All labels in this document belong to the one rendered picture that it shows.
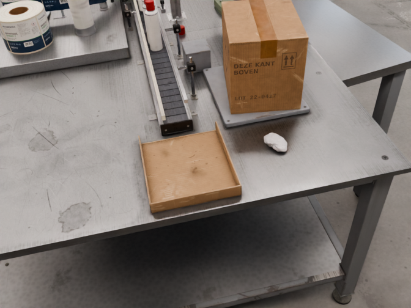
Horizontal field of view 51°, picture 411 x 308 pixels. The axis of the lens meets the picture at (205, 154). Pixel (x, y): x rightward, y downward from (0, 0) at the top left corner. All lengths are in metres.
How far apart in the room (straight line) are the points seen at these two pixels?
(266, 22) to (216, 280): 1.00
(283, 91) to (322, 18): 0.77
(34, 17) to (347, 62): 1.27
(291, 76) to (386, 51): 0.62
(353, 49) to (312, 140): 0.62
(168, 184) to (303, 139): 0.46
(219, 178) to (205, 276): 0.62
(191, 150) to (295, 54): 0.44
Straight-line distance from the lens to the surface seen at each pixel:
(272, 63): 1.39
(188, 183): 1.28
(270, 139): 1.37
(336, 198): 2.39
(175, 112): 1.47
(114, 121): 1.55
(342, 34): 2.04
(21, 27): 1.95
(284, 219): 1.98
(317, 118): 1.52
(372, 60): 1.87
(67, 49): 1.96
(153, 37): 1.78
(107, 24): 2.10
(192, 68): 1.54
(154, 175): 1.32
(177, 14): 2.19
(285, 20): 1.47
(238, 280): 1.79
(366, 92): 3.18
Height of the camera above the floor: 1.76
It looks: 43 degrees down
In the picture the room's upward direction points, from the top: 4 degrees counter-clockwise
